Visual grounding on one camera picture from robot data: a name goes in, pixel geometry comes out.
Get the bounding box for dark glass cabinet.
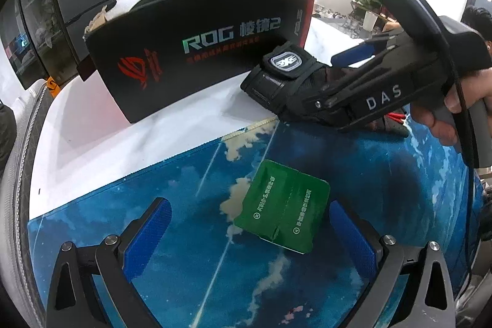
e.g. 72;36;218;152
0;0;79;91

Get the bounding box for green packet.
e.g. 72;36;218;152
232;160;331;256

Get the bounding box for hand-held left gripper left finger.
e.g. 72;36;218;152
46;196;173;328

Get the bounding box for person's right hand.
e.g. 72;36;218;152
411;67;492;146

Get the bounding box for blue sky desk mat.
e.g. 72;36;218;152
27;118;486;328

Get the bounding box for person's head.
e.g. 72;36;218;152
460;5;492;71

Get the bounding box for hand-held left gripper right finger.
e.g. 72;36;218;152
329;200;459;328

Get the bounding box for orange bag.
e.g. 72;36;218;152
44;76;63;99

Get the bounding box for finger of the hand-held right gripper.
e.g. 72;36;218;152
277;43;409;124
330;34;405;67

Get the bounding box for black cardboard box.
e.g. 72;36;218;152
77;0;316;125

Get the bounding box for black glove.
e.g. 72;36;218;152
240;41;410;139

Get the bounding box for dark green duvet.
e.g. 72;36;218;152
0;104;17;176

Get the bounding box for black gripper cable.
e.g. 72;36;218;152
405;0;482;298

